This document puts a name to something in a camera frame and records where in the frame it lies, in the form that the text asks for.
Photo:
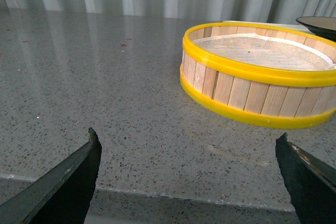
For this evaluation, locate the left gripper black camera left finger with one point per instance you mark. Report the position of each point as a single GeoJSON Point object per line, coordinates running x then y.
{"type": "Point", "coordinates": [63, 194]}

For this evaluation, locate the left gripper black camera right finger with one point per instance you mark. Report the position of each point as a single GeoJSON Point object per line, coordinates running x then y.
{"type": "Point", "coordinates": [309, 181]}

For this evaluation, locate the beige plate with black rim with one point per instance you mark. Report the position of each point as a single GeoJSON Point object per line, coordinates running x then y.
{"type": "Point", "coordinates": [321, 26]}

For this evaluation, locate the wooden steamer with yellow rims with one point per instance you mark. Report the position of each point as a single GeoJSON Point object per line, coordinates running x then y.
{"type": "Point", "coordinates": [258, 95]}

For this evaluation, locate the white steamer liner cloth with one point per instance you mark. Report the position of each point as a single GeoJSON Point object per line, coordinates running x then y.
{"type": "Point", "coordinates": [267, 52]}

